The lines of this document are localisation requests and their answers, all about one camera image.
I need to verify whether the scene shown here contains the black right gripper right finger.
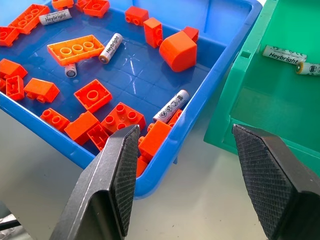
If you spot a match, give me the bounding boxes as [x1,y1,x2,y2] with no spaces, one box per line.
[231,123,320,240]

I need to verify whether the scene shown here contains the white Heybright AA battery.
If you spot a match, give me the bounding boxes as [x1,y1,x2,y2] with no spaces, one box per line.
[261,44,308,66]
[152,89,191,124]
[98,32,124,65]
[38,8,73,27]
[64,62,77,79]
[295,61,320,76]

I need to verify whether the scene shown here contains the orange hollow brick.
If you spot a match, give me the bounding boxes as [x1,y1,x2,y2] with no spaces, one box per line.
[5,75,25,102]
[86,123,111,152]

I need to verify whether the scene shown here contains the orange plastic building brick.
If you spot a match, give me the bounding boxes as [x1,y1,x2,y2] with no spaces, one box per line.
[138,120,173,163]
[63,110,101,147]

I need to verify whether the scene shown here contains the orange sloped brick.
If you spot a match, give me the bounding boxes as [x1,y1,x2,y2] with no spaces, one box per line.
[0,58,29,80]
[23,77,61,104]

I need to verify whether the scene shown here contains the long orange eight-stud brick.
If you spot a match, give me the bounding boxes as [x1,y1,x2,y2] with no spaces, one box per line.
[8,3,51,35]

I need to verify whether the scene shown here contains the red plastic building brick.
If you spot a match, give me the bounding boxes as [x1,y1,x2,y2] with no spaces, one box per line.
[182,26,200,44]

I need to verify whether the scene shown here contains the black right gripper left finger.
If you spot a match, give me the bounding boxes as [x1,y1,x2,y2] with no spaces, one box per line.
[49,124,141,240]

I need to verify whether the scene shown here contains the green plastic bin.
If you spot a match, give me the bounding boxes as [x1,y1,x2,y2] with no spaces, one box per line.
[203,0,320,168]

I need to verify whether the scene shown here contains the large rounded orange block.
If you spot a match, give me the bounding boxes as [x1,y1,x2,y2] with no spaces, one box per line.
[158,31,198,73]

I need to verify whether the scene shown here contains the orange two-stud brick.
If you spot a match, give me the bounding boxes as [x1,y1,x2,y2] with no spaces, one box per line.
[142,17,164,49]
[124,5,150,27]
[39,107,71,133]

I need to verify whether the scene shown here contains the light orange flat plate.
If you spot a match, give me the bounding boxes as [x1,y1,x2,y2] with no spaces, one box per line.
[46,34,106,67]

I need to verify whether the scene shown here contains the blue plastic tray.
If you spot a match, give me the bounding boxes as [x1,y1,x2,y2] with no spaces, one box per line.
[0,0,263,200]

